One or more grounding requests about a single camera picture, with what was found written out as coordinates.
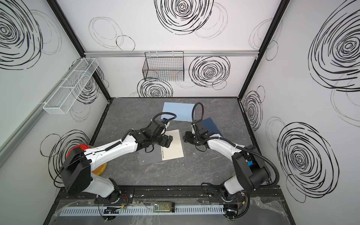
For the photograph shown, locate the white wire shelf basket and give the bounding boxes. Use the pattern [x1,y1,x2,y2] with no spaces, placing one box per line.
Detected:
[43,58,99,114]

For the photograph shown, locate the aluminium wall rail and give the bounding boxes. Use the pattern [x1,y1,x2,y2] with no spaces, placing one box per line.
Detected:
[84,50,259,58]

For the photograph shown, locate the white lined spiral notebook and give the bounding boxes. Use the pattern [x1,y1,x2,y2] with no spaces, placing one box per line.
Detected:
[138,129,184,166]

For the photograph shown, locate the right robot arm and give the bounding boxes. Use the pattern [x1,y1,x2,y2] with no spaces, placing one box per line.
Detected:
[184,102,280,202]

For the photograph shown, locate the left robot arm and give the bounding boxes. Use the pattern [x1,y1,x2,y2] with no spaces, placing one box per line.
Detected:
[58,112,177,203]

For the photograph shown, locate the black wire basket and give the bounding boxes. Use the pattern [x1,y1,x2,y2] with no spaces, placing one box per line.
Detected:
[142,56,185,82]

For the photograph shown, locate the red lid yellow jar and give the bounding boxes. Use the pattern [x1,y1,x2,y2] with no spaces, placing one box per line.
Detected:
[66,144,107,176]

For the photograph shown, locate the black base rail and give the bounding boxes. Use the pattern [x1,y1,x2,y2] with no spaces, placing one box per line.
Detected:
[57,185,282,205]

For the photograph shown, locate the dark blue notebook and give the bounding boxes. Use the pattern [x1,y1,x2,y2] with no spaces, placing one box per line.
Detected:
[202,118,222,136]

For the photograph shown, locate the green circuit box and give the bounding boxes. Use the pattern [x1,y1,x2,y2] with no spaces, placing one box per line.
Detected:
[153,202,175,213]

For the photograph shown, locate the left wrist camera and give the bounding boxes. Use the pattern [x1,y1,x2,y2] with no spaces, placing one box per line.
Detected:
[161,118,170,129]

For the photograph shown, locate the white slotted cable duct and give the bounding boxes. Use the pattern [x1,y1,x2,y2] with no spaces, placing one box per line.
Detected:
[58,205,224,217]

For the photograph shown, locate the light blue notebook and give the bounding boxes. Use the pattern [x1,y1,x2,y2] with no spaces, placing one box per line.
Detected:
[163,102,195,122]

